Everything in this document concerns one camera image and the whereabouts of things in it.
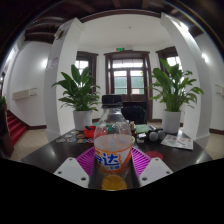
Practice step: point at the green exit sign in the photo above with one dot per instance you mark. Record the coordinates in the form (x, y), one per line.
(120, 49)

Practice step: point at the red open box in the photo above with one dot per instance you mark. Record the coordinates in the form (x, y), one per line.
(89, 132)

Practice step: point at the narrow dark-framed window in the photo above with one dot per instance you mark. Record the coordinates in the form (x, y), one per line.
(173, 60)

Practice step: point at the large potted leafy plant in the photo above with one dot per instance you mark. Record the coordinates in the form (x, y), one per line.
(173, 90)

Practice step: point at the small potted leafy plant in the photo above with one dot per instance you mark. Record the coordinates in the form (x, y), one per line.
(80, 91)

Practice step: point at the dark wooden glazed double door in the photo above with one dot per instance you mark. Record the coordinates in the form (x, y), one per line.
(128, 76)

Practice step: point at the printed paper magazine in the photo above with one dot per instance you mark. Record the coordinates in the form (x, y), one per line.
(177, 142)

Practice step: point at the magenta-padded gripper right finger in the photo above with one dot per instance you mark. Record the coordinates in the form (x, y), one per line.
(155, 170)

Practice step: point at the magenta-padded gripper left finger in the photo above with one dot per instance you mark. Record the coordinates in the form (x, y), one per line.
(71, 171)

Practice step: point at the short white wall heater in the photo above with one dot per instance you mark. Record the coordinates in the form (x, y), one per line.
(220, 90)

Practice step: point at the clear orange soda bottle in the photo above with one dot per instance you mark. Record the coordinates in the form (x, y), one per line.
(113, 146)

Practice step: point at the grey round-headed microphone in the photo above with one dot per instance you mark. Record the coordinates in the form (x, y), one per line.
(153, 136)
(161, 134)

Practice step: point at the wide dark-framed window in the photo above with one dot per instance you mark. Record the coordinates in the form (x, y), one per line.
(81, 65)

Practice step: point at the long white wall heater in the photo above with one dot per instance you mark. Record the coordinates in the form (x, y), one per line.
(24, 94)

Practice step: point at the black chair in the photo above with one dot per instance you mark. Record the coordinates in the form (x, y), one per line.
(135, 113)

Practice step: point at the green notebook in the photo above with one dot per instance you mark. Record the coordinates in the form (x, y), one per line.
(142, 128)

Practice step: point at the red carpeted stairs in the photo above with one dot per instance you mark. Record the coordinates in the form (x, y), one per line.
(16, 126)

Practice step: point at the round printed sticker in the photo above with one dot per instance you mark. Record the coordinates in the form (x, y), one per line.
(60, 140)
(81, 141)
(68, 135)
(81, 136)
(71, 140)

